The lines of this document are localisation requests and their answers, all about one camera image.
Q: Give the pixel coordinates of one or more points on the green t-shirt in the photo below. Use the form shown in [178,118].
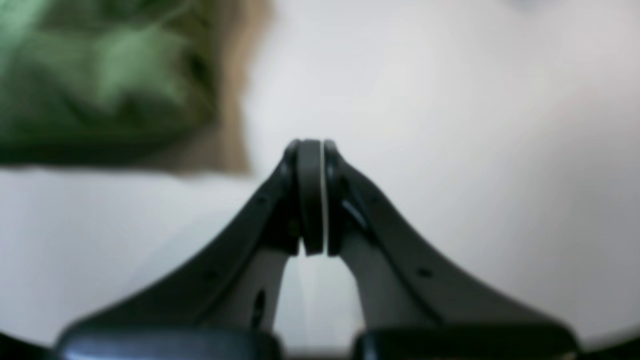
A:
[97,82]

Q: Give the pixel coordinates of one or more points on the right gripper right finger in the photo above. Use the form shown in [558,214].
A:
[417,304]

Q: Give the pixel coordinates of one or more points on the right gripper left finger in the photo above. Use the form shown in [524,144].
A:
[220,304]

